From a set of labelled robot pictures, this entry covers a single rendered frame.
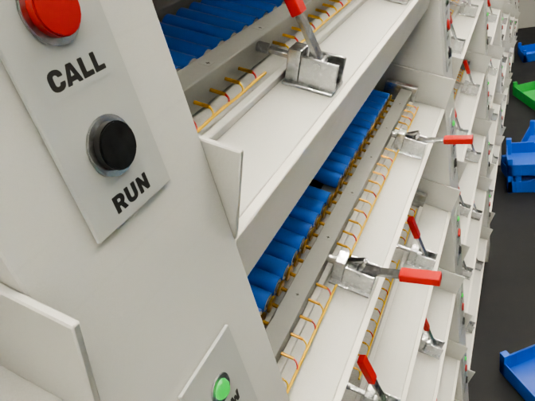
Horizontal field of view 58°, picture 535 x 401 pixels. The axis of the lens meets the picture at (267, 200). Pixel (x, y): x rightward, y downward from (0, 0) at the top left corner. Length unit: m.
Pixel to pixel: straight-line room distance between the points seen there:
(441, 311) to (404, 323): 0.30
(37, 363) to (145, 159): 0.07
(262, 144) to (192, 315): 0.13
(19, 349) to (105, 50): 0.10
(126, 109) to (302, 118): 0.18
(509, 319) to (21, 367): 1.60
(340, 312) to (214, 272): 0.25
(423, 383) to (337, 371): 0.49
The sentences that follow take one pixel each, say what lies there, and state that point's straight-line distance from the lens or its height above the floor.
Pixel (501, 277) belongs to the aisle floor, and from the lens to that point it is 1.85.
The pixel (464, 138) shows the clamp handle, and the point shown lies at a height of 0.93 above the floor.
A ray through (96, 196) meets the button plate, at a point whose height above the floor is 1.17.
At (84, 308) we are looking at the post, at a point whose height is 1.14.
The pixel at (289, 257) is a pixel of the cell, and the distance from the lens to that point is 0.46.
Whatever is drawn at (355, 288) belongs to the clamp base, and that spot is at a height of 0.91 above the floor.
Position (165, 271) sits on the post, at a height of 1.12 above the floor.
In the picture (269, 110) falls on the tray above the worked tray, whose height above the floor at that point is 1.12.
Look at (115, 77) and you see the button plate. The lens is 0.17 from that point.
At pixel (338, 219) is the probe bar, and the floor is 0.95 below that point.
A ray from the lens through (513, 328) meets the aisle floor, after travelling 1.68.
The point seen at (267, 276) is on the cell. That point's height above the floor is 0.96.
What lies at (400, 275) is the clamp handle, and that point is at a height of 0.93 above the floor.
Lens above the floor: 1.23
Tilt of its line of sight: 30 degrees down
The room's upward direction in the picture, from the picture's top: 16 degrees counter-clockwise
